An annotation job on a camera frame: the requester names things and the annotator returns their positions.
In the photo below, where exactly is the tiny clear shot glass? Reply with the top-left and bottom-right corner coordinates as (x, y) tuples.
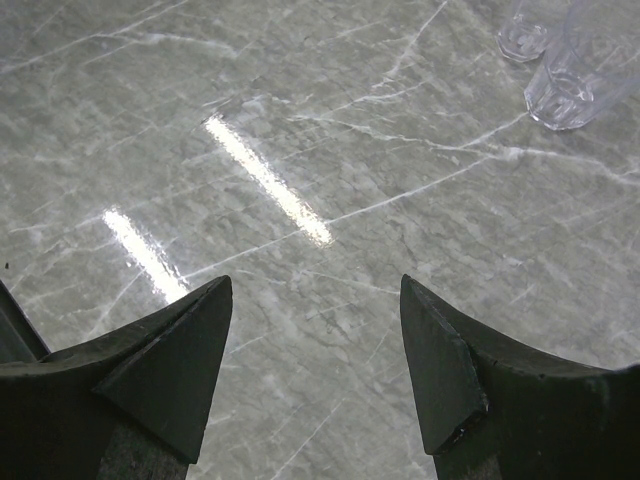
(496, 0), (553, 63)

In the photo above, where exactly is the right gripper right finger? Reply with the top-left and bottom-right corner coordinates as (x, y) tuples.
(400, 276), (639, 479)

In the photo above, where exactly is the clear faceted small glass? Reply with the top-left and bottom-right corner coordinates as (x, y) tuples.
(524, 1), (639, 131)

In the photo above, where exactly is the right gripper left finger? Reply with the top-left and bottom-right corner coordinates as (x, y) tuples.
(1, 276), (233, 479)

